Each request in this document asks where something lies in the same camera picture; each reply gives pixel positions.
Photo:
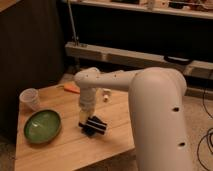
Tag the black white-striped eraser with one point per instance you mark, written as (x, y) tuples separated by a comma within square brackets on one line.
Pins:
[(95, 123)]

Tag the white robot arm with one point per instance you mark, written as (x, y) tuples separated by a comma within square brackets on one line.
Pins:
[(156, 112)]

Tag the blue sponge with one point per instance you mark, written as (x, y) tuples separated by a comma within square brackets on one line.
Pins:
[(88, 131)]

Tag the small white block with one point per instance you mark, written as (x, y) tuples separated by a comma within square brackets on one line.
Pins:
[(106, 94)]

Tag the orange carrot toy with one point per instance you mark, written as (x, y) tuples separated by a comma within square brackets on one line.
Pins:
[(70, 88)]

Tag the clear plastic cup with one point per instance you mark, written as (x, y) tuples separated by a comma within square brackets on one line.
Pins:
[(30, 97)]

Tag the metal stand pole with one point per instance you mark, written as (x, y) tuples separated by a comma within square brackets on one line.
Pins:
[(75, 37)]

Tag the upper wooden shelf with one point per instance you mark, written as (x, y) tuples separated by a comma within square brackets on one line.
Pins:
[(146, 8)]

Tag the wooden shelf rail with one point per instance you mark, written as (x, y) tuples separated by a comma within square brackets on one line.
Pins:
[(135, 59)]

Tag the black handle on rail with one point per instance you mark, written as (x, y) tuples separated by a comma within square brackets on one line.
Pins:
[(177, 61)]

